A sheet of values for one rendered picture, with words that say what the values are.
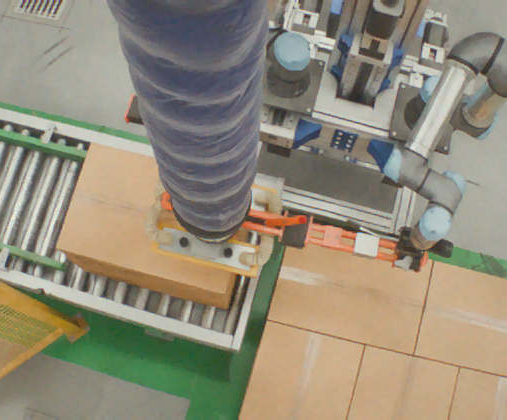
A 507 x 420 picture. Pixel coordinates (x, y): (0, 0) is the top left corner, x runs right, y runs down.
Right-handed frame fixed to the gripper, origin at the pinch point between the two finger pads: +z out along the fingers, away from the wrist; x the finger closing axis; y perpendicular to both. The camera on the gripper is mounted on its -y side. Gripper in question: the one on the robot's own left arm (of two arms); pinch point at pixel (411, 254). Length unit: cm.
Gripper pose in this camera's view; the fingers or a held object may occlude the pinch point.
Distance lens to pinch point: 199.2
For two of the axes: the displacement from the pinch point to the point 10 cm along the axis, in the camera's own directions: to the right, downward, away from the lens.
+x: -2.5, 9.2, -2.9
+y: -9.7, -2.4, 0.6
